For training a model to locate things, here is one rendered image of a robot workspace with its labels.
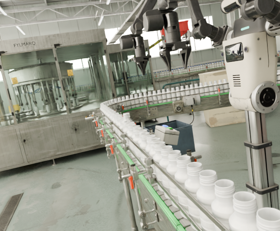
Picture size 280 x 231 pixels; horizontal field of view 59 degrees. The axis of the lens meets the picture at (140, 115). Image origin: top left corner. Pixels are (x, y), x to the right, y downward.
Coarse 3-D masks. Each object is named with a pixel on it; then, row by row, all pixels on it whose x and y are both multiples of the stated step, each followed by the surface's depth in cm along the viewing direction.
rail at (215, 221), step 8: (136, 144) 104; (144, 152) 92; (152, 160) 83; (160, 168) 75; (168, 176) 69; (160, 184) 79; (176, 184) 63; (168, 192) 73; (184, 192) 59; (192, 200) 55; (200, 208) 52; (208, 216) 48; (192, 224) 58; (216, 224) 46
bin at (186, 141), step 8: (176, 120) 220; (144, 128) 212; (152, 128) 216; (176, 128) 189; (184, 128) 191; (184, 136) 192; (192, 136) 193; (168, 144) 189; (184, 144) 192; (192, 144) 194; (184, 152) 193
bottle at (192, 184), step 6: (192, 162) 61; (198, 162) 60; (192, 168) 58; (198, 168) 58; (192, 174) 58; (198, 174) 58; (186, 180) 61; (192, 180) 59; (198, 180) 58; (186, 186) 59; (192, 186) 58; (198, 186) 58; (192, 192) 58; (192, 204) 59; (192, 210) 59; (198, 210) 58; (192, 216) 60; (198, 216) 59; (198, 222) 59
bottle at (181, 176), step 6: (180, 156) 67; (186, 156) 66; (180, 162) 64; (186, 162) 64; (180, 168) 64; (186, 168) 64; (180, 174) 64; (186, 174) 64; (180, 180) 64; (180, 192) 65; (180, 198) 65; (186, 198) 64; (180, 204) 66; (186, 204) 65; (186, 210) 65
